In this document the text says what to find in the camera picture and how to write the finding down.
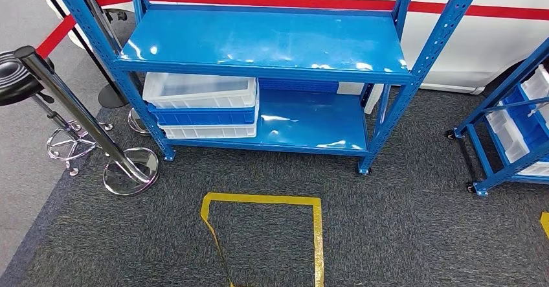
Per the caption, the blue metal shelf rack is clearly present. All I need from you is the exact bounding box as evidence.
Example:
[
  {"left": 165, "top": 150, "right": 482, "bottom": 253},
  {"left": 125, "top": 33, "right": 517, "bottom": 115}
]
[{"left": 45, "top": 0, "right": 490, "bottom": 176}]

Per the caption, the white plastic tray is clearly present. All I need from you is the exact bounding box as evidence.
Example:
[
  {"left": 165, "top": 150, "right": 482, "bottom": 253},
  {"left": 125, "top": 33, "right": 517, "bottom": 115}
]
[
  {"left": 520, "top": 63, "right": 549, "bottom": 125},
  {"left": 142, "top": 72, "right": 258, "bottom": 109},
  {"left": 336, "top": 82, "right": 385, "bottom": 115},
  {"left": 158, "top": 119, "right": 261, "bottom": 141},
  {"left": 486, "top": 108, "right": 531, "bottom": 165},
  {"left": 516, "top": 160, "right": 549, "bottom": 178}
]

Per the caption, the chrome stanchion base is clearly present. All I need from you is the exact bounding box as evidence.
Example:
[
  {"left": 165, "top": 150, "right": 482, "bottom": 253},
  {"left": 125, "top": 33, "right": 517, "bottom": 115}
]
[{"left": 127, "top": 108, "right": 151, "bottom": 137}]

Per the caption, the stanchion with chrome disc base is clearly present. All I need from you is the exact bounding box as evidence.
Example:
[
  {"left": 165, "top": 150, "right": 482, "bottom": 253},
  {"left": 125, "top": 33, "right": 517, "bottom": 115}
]
[{"left": 13, "top": 45, "right": 161, "bottom": 198}]

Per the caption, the small blue metal rack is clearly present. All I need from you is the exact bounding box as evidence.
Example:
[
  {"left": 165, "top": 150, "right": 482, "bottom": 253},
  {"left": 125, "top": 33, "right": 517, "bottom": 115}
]
[{"left": 445, "top": 37, "right": 549, "bottom": 198}]

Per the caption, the black stanchion pole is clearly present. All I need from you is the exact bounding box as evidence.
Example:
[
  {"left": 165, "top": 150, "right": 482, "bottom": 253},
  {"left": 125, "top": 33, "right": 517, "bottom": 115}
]
[{"left": 78, "top": 0, "right": 130, "bottom": 109}]

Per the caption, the white car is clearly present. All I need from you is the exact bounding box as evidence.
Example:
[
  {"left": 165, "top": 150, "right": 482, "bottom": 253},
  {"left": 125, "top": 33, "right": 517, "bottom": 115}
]
[{"left": 40, "top": 0, "right": 549, "bottom": 96}]

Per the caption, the black stanchion belt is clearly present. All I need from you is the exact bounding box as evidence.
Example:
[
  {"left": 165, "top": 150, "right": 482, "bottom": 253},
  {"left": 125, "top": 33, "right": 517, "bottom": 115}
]
[{"left": 32, "top": 0, "right": 116, "bottom": 97}]

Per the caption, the black round object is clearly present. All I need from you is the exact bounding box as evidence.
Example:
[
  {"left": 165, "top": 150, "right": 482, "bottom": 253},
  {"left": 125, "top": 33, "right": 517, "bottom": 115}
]
[{"left": 0, "top": 51, "right": 56, "bottom": 108}]

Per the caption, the chrome ring stand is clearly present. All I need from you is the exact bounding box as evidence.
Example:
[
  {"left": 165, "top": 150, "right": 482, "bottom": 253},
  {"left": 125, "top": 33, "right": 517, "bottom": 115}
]
[{"left": 32, "top": 94, "right": 115, "bottom": 178}]

